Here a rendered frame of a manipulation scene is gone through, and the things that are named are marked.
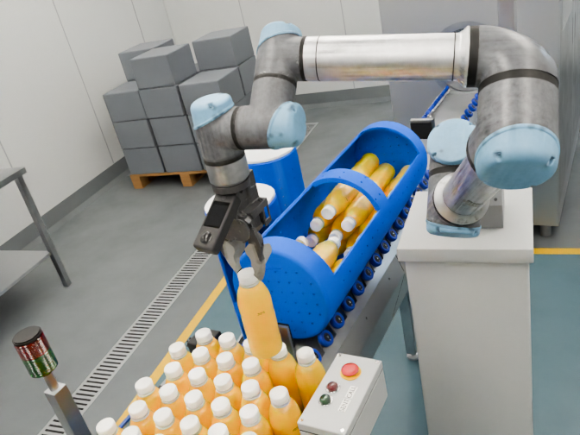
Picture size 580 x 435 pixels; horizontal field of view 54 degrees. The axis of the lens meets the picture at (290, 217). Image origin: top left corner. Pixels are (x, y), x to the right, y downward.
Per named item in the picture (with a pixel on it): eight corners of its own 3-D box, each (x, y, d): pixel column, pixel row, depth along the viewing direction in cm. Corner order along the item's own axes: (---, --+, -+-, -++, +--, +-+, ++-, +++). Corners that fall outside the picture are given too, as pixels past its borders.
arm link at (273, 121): (296, 73, 93) (236, 78, 97) (288, 137, 90) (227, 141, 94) (312, 95, 100) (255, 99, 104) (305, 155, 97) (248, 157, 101)
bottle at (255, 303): (246, 347, 124) (226, 275, 115) (276, 334, 126) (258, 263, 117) (257, 366, 118) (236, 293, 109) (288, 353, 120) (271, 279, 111)
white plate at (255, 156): (305, 137, 267) (305, 140, 268) (255, 137, 282) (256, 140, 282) (274, 162, 247) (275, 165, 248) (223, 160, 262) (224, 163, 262)
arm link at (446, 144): (486, 135, 137) (482, 110, 125) (484, 188, 133) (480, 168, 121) (435, 136, 141) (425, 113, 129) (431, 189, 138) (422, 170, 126)
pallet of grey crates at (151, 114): (277, 148, 569) (249, 25, 515) (246, 184, 504) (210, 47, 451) (175, 154, 615) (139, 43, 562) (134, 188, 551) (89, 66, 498)
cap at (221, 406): (228, 398, 121) (225, 392, 120) (232, 410, 117) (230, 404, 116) (210, 406, 120) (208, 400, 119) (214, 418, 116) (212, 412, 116)
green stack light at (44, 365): (64, 361, 131) (55, 344, 128) (42, 381, 126) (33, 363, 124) (46, 356, 134) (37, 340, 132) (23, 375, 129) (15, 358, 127)
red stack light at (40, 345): (55, 344, 128) (48, 330, 127) (33, 363, 124) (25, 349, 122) (37, 339, 132) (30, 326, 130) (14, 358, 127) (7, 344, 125)
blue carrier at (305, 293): (433, 189, 211) (420, 116, 199) (341, 345, 146) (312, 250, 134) (362, 192, 226) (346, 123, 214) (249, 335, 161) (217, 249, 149)
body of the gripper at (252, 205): (274, 223, 113) (261, 168, 107) (251, 247, 106) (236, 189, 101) (242, 220, 116) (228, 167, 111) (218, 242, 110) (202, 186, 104)
